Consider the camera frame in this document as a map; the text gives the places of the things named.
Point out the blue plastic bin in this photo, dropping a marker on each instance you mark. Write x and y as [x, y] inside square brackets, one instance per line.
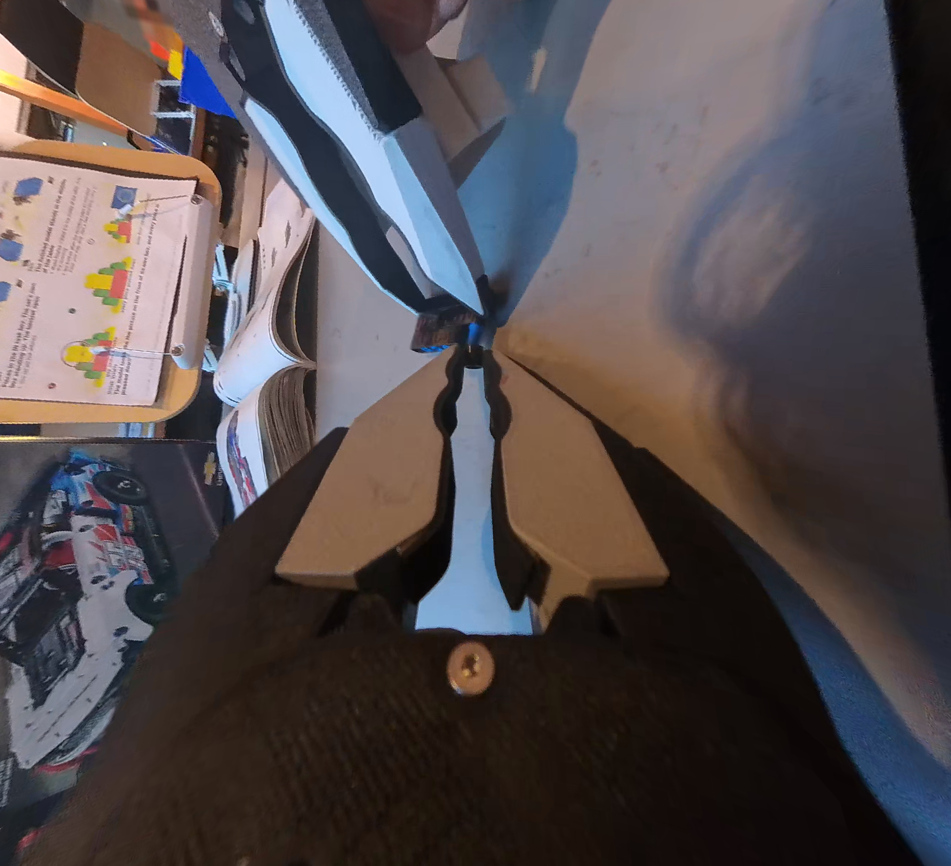
[204, 82]

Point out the printed instruction sheet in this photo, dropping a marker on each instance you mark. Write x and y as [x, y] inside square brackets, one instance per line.
[67, 331]

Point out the black brick assembly with blue pins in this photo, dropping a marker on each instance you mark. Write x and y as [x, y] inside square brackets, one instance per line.
[435, 331]

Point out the open instruction booklet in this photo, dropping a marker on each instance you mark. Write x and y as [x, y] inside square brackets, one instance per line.
[256, 368]

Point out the black flat panel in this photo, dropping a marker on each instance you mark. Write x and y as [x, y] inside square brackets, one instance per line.
[37, 26]

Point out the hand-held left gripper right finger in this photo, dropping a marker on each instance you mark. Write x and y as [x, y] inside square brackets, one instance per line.
[579, 502]

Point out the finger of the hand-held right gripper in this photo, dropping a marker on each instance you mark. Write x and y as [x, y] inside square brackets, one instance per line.
[286, 145]
[327, 78]

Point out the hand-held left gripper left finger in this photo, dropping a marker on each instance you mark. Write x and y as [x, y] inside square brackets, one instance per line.
[371, 494]

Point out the small black bush piece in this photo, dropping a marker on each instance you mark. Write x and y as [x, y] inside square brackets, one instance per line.
[472, 353]

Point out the toy car printed box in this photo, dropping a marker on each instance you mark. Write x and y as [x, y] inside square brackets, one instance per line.
[89, 583]

